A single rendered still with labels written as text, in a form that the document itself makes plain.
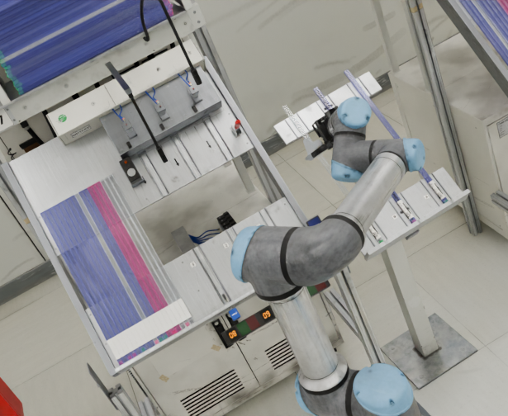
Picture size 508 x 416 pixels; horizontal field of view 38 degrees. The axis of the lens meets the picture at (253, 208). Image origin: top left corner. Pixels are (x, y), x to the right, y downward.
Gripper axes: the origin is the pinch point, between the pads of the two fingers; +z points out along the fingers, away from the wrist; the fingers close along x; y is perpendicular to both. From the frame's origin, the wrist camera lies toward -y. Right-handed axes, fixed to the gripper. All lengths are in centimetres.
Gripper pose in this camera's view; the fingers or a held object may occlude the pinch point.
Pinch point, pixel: (329, 148)
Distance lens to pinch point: 206.3
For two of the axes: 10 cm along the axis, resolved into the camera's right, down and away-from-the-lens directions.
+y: -5.1, -8.6, 0.5
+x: -8.5, 5.0, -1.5
